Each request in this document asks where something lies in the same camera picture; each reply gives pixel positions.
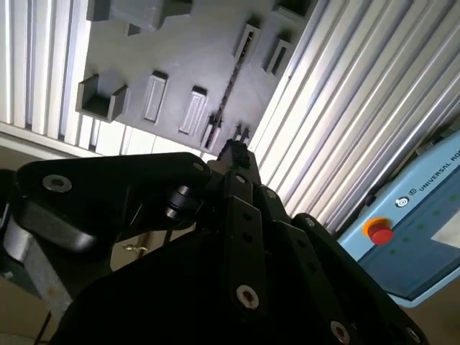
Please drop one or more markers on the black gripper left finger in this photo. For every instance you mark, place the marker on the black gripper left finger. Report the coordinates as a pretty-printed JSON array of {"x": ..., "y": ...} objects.
[{"x": 108, "y": 172}]

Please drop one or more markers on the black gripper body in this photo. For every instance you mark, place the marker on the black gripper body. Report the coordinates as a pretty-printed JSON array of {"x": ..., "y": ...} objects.
[{"x": 143, "y": 294}]

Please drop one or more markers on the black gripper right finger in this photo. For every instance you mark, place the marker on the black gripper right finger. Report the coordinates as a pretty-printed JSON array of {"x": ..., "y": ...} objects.
[{"x": 309, "y": 251}]

